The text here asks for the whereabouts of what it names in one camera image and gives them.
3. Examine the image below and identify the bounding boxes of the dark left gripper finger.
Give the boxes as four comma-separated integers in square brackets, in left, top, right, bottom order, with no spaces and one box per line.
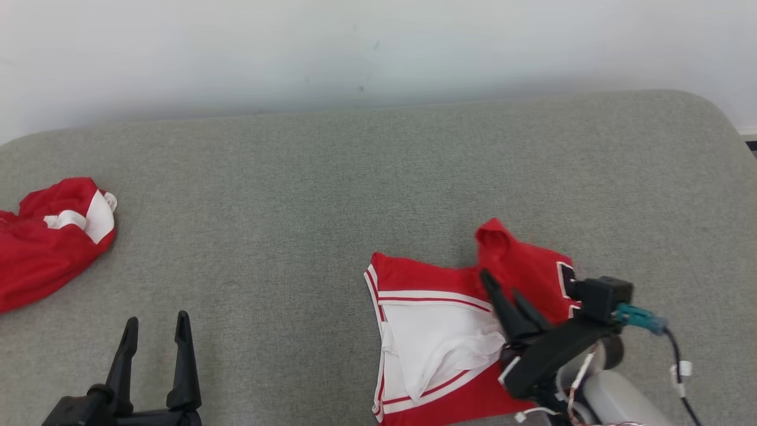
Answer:
[105,318,140,415]
[166,311,202,412]

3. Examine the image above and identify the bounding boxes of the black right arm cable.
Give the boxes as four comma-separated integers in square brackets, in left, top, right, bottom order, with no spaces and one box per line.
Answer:
[662,328,706,426]

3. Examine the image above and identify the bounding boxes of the red white-trimmed shorts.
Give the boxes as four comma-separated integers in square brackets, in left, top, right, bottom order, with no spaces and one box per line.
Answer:
[0,177,118,314]

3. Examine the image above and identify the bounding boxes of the teal right camera connector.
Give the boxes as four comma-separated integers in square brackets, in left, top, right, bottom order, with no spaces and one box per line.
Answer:
[615,303,669,335]

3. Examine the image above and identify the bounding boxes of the red basketball jersey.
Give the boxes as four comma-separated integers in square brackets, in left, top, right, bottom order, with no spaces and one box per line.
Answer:
[364,218,584,426]

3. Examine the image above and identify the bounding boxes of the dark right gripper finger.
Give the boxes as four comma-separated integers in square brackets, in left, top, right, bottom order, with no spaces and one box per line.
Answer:
[512,290,554,332]
[480,271,536,343]

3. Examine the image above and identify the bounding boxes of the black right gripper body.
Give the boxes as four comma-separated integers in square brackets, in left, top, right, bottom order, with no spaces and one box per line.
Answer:
[502,319,607,398]

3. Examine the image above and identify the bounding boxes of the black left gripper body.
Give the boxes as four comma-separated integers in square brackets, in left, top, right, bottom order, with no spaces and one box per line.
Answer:
[41,385,203,426]

